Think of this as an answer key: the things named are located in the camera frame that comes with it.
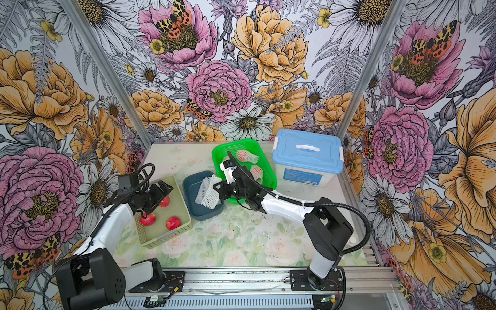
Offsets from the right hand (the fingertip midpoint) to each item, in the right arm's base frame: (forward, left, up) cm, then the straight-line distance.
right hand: (214, 191), depth 81 cm
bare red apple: (-6, +30, -13) cm, 33 cm away
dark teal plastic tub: (+14, +15, -13) cm, 24 cm away
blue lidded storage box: (+16, -41, 0) cm, 44 cm away
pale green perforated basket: (-12, +28, -15) cm, 34 cm away
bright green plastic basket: (+29, +1, -8) cm, 30 cm away
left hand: (0, +22, -5) cm, 22 cm away
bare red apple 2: (-8, +19, -11) cm, 23 cm away
